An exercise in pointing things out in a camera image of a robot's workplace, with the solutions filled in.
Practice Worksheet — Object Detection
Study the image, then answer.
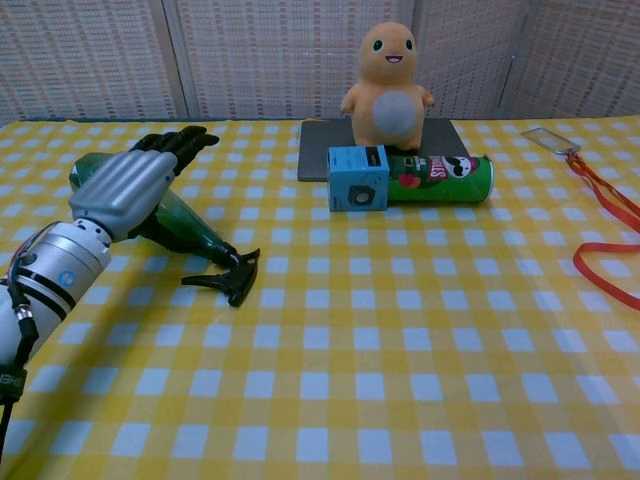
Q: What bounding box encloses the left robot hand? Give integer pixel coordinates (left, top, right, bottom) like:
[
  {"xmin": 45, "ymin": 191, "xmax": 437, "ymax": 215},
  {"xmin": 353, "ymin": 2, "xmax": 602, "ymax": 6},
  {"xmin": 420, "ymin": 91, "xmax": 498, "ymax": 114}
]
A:
[{"xmin": 67, "ymin": 125, "xmax": 221, "ymax": 252}]

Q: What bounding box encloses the green spray bottle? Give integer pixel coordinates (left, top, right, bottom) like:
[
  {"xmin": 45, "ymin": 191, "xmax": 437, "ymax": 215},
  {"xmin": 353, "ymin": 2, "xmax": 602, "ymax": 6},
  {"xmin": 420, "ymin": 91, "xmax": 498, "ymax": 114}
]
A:
[{"xmin": 68, "ymin": 152, "xmax": 262, "ymax": 308}]

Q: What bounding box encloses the woven folding screen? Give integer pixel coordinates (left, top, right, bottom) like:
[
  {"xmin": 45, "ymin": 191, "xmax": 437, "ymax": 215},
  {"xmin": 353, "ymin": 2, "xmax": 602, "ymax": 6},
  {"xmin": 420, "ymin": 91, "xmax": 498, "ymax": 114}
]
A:
[{"xmin": 0, "ymin": 0, "xmax": 640, "ymax": 123}]

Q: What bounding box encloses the grey flat board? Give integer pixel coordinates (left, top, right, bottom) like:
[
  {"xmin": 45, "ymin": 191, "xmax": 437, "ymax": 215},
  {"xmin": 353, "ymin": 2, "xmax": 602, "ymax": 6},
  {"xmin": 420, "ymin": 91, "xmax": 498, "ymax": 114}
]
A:
[{"xmin": 296, "ymin": 117, "xmax": 471, "ymax": 183}]

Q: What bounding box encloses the blue cardboard speaker box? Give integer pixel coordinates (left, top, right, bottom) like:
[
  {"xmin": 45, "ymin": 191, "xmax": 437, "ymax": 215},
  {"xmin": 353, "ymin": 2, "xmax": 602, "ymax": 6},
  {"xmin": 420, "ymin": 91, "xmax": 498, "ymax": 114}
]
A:
[{"xmin": 326, "ymin": 144, "xmax": 391, "ymax": 213}]

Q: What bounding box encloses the yellow checkered tablecloth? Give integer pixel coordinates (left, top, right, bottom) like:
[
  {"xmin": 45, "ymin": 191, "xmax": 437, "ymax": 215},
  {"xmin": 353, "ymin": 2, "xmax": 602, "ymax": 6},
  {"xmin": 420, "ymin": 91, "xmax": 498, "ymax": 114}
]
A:
[{"xmin": 0, "ymin": 116, "xmax": 640, "ymax": 480}]

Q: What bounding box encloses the orange plush toy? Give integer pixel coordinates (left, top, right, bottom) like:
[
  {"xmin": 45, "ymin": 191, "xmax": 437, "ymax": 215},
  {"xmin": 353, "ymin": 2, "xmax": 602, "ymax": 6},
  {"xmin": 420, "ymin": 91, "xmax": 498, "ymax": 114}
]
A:
[{"xmin": 340, "ymin": 20, "xmax": 436, "ymax": 153}]

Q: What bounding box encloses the green Pringles can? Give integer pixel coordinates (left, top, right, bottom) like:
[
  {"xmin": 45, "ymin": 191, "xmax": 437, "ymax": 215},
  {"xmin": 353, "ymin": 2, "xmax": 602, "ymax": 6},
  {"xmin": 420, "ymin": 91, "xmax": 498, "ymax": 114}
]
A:
[{"xmin": 385, "ymin": 153, "xmax": 496, "ymax": 206}]

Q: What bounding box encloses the clear badge holder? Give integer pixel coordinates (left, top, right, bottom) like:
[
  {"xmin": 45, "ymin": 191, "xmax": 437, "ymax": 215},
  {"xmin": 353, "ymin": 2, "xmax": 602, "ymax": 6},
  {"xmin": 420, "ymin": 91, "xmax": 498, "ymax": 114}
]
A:
[{"xmin": 520, "ymin": 126, "xmax": 584, "ymax": 155}]

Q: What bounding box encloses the orange lanyard strap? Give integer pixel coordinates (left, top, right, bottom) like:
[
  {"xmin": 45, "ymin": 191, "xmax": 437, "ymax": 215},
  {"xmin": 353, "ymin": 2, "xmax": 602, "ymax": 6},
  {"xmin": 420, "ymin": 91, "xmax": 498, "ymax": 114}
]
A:
[{"xmin": 565, "ymin": 151, "xmax": 640, "ymax": 312}]

